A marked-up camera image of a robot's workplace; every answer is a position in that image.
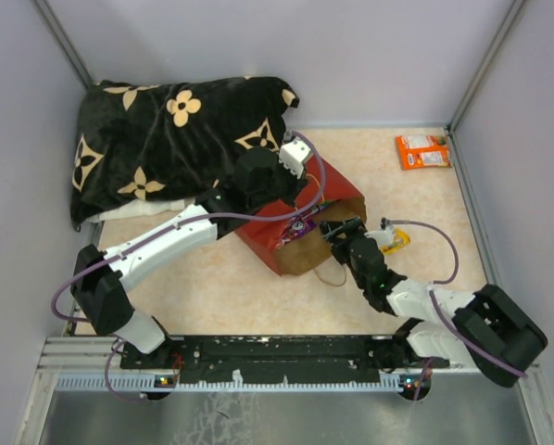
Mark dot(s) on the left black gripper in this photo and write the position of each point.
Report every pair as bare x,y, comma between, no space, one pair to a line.
297,184

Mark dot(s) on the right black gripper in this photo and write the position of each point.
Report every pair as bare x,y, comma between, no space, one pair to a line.
333,229

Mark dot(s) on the red brown paper bag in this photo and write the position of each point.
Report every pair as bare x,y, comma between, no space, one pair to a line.
310,250

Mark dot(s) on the yellow m&m's packet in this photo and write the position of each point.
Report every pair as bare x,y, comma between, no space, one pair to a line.
400,239

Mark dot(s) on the orange snack packet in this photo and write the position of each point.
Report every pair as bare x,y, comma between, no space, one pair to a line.
422,151

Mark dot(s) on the black floral pillow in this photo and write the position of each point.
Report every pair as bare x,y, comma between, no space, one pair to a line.
171,141

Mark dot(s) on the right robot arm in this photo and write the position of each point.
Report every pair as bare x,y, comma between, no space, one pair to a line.
484,328

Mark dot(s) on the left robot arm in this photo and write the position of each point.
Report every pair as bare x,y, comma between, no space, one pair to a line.
259,178

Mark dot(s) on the purple snack packet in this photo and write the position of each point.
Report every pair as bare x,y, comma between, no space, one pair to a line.
301,225

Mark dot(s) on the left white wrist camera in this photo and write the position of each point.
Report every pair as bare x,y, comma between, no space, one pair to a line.
294,156

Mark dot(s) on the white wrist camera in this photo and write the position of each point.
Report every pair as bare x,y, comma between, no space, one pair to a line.
384,235
294,156

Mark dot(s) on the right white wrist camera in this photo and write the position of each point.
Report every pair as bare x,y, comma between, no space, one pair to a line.
384,235

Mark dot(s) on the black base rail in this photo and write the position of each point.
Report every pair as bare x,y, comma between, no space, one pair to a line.
277,359

